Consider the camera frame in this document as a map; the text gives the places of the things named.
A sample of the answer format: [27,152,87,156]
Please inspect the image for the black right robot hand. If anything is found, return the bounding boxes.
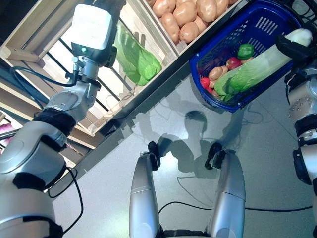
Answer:
[275,33,317,66]

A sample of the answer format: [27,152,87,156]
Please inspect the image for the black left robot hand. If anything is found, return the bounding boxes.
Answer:
[85,0,127,68]

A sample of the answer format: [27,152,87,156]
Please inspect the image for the green napa cabbage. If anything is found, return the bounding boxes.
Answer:
[113,23,163,87]
[228,73,251,92]
[213,28,313,102]

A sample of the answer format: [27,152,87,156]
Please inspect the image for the blue plastic shopping basket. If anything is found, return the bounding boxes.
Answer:
[189,0,303,114]

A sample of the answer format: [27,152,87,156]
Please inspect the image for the green bell pepper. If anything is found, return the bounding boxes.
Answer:
[237,43,255,60]

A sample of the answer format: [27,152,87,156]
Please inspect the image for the red apple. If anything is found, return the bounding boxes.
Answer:
[225,57,243,71]

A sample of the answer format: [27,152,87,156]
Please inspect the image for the brown potato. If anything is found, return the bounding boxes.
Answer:
[160,12,180,45]
[172,1,198,27]
[196,0,218,23]
[193,16,209,33]
[152,0,177,18]
[178,21,199,44]

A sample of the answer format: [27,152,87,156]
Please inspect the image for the wooden potato crate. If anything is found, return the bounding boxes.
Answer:
[138,0,245,55]

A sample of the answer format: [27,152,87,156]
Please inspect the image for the small tan potato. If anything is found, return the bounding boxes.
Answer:
[208,66,223,81]

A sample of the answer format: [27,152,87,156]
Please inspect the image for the wooden cabbage crate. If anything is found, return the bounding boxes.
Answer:
[0,0,179,137]

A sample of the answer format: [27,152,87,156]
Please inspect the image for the purple white turnip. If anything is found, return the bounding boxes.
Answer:
[0,123,14,149]

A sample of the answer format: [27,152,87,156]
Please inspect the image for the silver left robot leg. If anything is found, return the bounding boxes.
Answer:
[128,141,161,238]

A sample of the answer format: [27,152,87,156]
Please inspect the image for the silver robot leg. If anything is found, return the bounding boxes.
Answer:
[128,141,161,238]
[205,142,246,238]

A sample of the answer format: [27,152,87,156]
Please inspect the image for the silver right robot leg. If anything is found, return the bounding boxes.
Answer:
[205,142,246,238]

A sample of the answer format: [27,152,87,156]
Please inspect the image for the dark robot torso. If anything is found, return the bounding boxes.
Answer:
[158,229,211,238]

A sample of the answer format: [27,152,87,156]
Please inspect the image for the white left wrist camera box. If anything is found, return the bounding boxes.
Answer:
[60,3,114,67]

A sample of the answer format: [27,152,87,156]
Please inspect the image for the thin black floor cable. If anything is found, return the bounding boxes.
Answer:
[158,200,313,217]

